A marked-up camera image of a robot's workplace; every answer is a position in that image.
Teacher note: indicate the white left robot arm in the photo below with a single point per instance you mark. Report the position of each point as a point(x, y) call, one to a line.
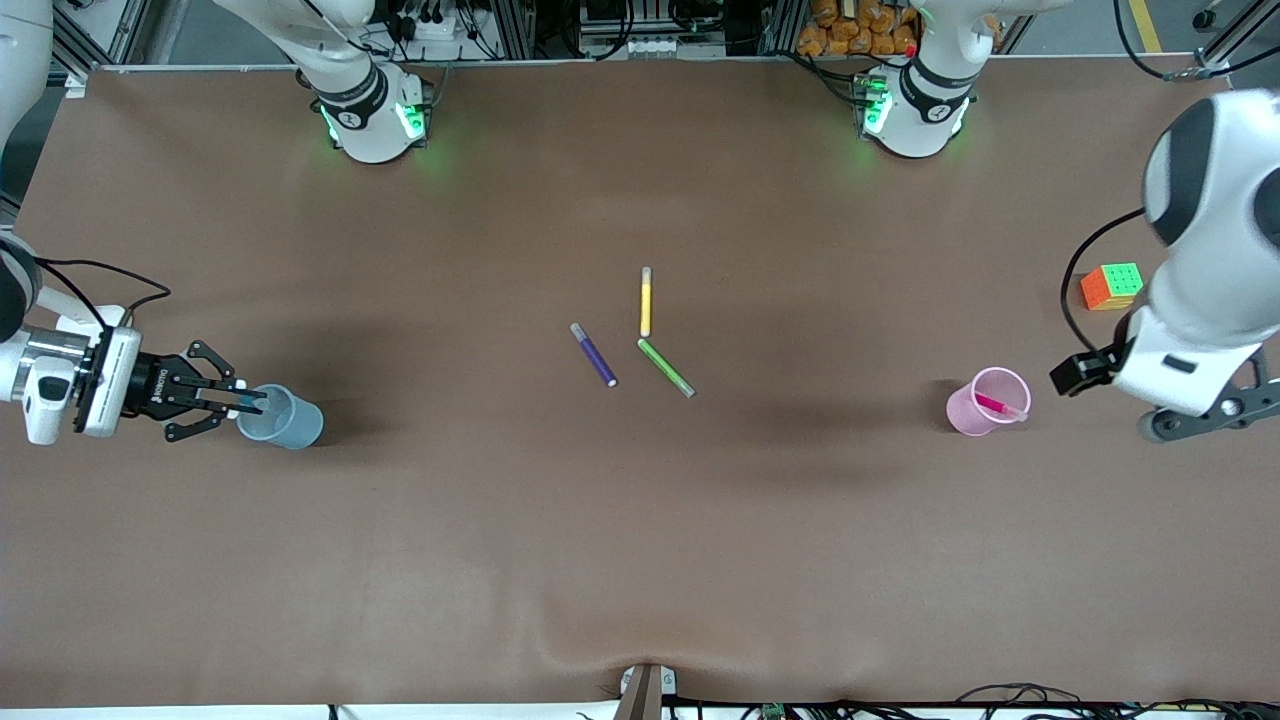
point(1215, 260)

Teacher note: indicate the pink marker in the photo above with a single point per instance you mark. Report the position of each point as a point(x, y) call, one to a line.
point(992, 403)

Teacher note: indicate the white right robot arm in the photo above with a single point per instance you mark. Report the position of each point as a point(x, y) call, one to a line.
point(370, 110)

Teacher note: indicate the white connector strip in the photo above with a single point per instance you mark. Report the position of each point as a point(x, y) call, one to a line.
point(655, 46)

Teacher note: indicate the green marker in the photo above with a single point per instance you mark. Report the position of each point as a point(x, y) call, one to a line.
point(662, 365)

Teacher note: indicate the yellow marker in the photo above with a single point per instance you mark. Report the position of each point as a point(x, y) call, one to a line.
point(646, 305)

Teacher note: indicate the purple marker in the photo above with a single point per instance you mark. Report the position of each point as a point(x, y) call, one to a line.
point(595, 358)

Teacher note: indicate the metal table corner bracket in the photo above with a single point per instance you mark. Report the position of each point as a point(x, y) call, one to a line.
point(75, 85)

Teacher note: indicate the colourful puzzle cube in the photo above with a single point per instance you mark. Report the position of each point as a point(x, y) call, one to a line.
point(1120, 280)

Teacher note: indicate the brown table cover mat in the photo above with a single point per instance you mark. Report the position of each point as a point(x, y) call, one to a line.
point(640, 550)

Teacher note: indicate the blue mesh cup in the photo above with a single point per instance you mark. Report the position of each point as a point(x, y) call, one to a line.
point(295, 425)

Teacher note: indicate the white power strip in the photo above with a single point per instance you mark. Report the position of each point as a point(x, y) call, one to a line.
point(435, 30)

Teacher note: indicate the pink mesh cup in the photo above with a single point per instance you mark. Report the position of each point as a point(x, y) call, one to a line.
point(965, 415)

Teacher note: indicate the aluminium frame post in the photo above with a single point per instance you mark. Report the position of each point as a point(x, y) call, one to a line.
point(512, 25)
point(782, 25)

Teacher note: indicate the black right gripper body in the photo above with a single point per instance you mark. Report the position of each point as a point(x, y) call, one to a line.
point(152, 386)

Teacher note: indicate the blue marker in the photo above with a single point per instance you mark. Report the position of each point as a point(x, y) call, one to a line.
point(252, 406)

